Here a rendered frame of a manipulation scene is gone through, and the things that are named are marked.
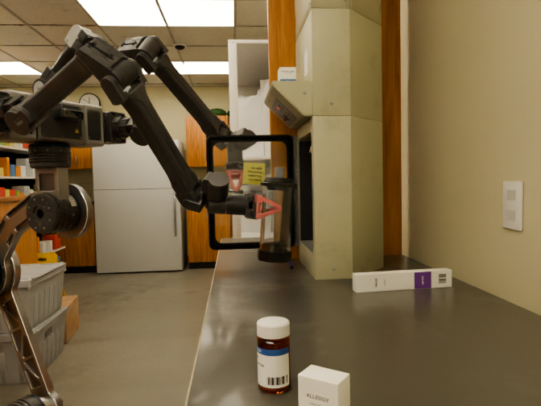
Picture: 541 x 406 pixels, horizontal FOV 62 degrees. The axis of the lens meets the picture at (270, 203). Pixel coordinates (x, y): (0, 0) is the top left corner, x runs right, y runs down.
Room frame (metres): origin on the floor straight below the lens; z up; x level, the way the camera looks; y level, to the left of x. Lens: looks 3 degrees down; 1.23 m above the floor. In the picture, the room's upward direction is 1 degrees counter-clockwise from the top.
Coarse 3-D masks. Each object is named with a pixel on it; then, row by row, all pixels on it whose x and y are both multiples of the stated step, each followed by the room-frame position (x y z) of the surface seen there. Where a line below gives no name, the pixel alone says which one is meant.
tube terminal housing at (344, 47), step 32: (320, 32) 1.28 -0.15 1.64; (352, 32) 1.30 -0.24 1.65; (320, 64) 1.28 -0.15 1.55; (352, 64) 1.30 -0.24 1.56; (320, 96) 1.28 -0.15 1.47; (352, 96) 1.30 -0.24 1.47; (320, 128) 1.28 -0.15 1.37; (352, 128) 1.29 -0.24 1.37; (320, 160) 1.28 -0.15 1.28; (352, 160) 1.29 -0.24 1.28; (320, 192) 1.28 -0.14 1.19; (352, 192) 1.29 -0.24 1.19; (320, 224) 1.28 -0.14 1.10; (352, 224) 1.29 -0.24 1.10; (320, 256) 1.28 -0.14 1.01; (352, 256) 1.29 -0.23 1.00
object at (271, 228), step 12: (264, 192) 1.28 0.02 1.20; (276, 192) 1.25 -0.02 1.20; (288, 192) 1.26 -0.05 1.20; (264, 204) 1.27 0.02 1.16; (288, 204) 1.26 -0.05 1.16; (276, 216) 1.25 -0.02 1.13; (288, 216) 1.27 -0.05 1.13; (264, 228) 1.27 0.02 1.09; (276, 228) 1.25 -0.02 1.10; (288, 228) 1.27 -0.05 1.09; (264, 240) 1.27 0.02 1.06; (276, 240) 1.25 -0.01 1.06; (288, 240) 1.27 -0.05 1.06
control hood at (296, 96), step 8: (272, 88) 1.30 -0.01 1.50; (280, 88) 1.27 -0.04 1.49; (288, 88) 1.27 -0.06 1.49; (296, 88) 1.28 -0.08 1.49; (304, 88) 1.28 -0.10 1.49; (272, 96) 1.39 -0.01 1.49; (280, 96) 1.30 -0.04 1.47; (288, 96) 1.27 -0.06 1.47; (296, 96) 1.28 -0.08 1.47; (304, 96) 1.28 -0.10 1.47; (272, 104) 1.49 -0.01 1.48; (288, 104) 1.31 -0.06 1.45; (296, 104) 1.28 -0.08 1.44; (304, 104) 1.28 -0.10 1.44; (296, 112) 1.31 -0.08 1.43; (304, 112) 1.28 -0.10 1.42; (296, 120) 1.40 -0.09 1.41; (304, 120) 1.37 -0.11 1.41; (296, 128) 1.58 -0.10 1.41
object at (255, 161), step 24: (216, 144) 1.56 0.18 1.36; (240, 144) 1.57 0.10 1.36; (264, 144) 1.57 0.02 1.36; (216, 168) 1.56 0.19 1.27; (240, 168) 1.57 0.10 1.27; (264, 168) 1.57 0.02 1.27; (240, 192) 1.57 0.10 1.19; (216, 216) 1.56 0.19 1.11; (240, 216) 1.57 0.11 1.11; (240, 240) 1.57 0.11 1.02
